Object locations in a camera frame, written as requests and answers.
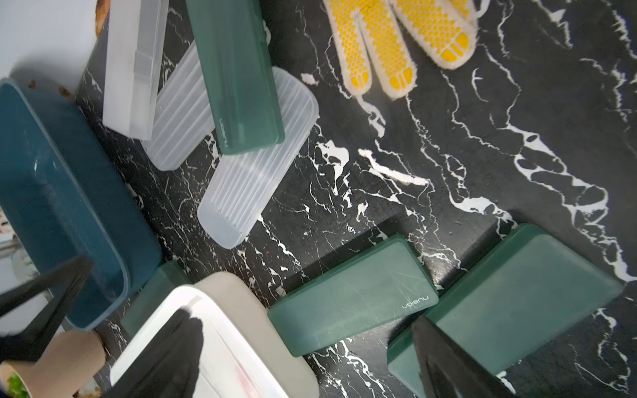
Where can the white plastic storage box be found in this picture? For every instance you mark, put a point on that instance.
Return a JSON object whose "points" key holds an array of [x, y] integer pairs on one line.
{"points": [[242, 353]]}

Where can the dark green case middle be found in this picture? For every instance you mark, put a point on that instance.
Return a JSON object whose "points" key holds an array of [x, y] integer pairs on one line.
{"points": [[377, 286]]}

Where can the beige pot with green plant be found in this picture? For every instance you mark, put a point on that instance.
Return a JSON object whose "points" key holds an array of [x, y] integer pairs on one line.
{"points": [[68, 364]]}

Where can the teal plastic storage box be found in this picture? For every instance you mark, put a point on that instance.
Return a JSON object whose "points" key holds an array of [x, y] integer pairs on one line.
{"points": [[63, 197]]}

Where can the clear ribbed case back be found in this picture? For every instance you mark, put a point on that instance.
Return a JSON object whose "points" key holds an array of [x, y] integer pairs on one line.
{"points": [[183, 116]]}

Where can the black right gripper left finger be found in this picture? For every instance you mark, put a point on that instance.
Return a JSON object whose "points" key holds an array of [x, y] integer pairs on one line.
{"points": [[169, 365]]}

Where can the dark green case upright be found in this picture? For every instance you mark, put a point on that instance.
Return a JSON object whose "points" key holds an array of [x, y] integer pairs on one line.
{"points": [[237, 70]]}

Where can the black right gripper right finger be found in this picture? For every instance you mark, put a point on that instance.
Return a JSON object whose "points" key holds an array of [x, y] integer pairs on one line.
{"points": [[447, 370]]}

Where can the yellow work glove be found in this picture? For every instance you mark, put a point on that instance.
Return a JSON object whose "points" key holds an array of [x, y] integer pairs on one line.
{"points": [[367, 37]]}

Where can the dark green case near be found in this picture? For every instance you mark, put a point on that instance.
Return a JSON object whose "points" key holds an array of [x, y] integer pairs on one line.
{"points": [[524, 293]]}

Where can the dark green pencil case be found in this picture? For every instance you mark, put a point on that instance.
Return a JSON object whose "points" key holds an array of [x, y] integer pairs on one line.
{"points": [[164, 280]]}

